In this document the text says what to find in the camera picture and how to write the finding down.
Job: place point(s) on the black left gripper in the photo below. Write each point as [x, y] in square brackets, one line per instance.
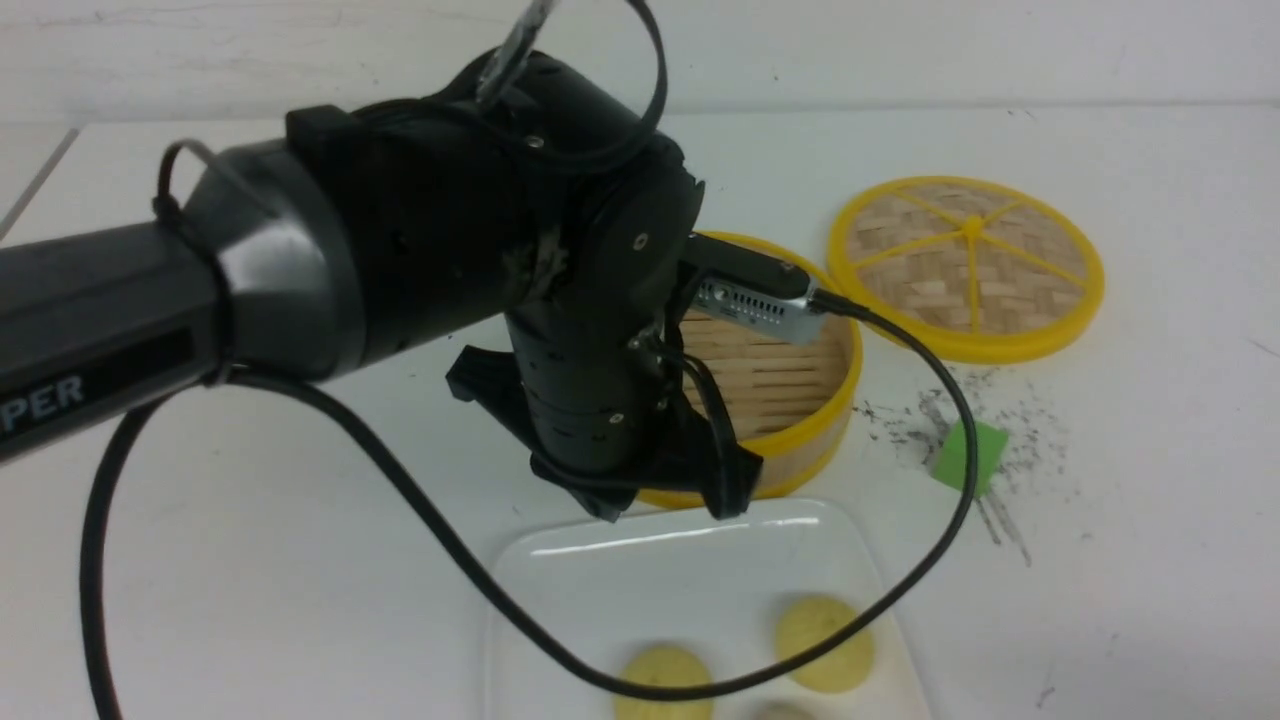
[609, 406]

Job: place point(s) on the white steamed bun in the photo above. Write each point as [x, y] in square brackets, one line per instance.
[781, 711]

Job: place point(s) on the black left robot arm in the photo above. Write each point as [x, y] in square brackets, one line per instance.
[361, 234]

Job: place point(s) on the white square plate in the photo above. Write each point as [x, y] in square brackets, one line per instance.
[717, 588]

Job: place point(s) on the bamboo steamer basket yellow rim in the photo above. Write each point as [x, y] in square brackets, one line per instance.
[764, 416]

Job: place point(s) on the green tape piece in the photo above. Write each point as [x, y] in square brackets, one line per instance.
[951, 459]

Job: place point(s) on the bamboo steamer lid yellow rim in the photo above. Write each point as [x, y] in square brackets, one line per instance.
[979, 272]

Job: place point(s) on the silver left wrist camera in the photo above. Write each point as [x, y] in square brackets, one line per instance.
[753, 289]

